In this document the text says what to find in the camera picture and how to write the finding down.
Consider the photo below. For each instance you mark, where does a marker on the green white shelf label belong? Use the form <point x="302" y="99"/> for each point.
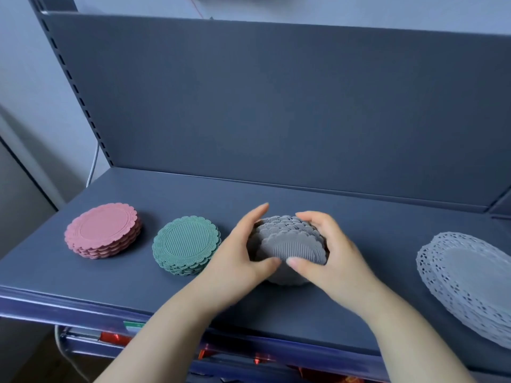
<point x="133" y="326"/>

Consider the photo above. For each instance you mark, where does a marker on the person's left forearm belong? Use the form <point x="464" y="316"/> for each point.
<point x="155" y="347"/>

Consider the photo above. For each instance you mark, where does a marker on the red foil snack packet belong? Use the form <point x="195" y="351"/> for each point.
<point x="115" y="339"/>
<point x="311" y="374"/>

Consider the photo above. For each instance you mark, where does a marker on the stack of green coasters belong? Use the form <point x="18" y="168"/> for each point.
<point x="185" y="241"/>

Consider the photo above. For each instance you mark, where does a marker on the person's left hand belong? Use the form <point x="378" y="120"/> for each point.
<point x="227" y="275"/>

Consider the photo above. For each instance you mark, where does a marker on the stack of pink coasters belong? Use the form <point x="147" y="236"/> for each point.
<point x="101" y="225"/>

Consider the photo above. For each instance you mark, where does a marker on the person's right forearm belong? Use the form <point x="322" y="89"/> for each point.
<point x="415" y="347"/>

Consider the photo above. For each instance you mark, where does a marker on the pale grey door frame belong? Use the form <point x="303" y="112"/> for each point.
<point x="28" y="163"/>

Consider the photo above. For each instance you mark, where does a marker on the black slotted shelf upright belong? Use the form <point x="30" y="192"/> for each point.
<point x="499" y="201"/>
<point x="72" y="79"/>

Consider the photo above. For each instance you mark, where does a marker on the person's right hand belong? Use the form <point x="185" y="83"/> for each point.
<point x="347" y="275"/>

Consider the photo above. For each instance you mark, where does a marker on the dark blue shelf back panel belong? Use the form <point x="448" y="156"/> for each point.
<point x="279" y="103"/>

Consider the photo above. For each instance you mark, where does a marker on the stack of grey lace doilies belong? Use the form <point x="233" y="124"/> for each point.
<point x="467" y="271"/>

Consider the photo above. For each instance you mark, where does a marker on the stack of small grey coasters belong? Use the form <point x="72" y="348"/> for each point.
<point x="291" y="245"/>

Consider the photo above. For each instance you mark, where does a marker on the clear shelf edge rail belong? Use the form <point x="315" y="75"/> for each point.
<point x="60" y="305"/>
<point x="88" y="347"/>

